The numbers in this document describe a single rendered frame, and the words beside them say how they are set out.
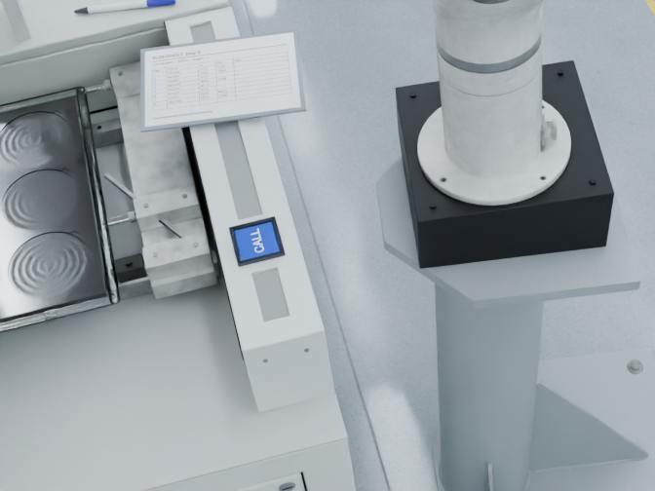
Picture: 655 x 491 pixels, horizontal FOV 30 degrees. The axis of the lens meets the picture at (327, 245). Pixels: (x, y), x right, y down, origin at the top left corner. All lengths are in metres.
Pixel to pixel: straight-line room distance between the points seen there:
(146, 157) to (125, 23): 0.19
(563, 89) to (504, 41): 0.29
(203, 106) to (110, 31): 0.21
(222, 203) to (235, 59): 0.23
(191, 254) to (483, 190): 0.36
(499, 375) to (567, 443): 0.42
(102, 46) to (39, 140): 0.16
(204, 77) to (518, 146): 0.42
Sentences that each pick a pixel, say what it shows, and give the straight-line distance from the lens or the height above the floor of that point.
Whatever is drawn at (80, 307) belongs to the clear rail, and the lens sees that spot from 1.49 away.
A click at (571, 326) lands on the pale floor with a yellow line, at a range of 2.49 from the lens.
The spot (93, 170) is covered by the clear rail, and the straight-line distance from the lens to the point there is 1.62.
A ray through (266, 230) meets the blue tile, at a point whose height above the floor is 0.96.
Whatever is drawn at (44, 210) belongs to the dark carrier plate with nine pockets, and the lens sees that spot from 1.60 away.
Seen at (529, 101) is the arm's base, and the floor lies 1.04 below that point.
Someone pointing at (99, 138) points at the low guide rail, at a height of 0.84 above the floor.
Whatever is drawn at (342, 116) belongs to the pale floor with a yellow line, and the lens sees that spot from 2.85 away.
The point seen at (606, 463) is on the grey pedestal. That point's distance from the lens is 2.33.
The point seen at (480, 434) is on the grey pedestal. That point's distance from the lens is 2.02.
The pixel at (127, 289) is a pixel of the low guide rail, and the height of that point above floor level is 0.84.
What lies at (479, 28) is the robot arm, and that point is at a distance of 1.32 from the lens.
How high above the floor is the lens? 2.09
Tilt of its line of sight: 53 degrees down
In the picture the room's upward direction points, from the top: 9 degrees counter-clockwise
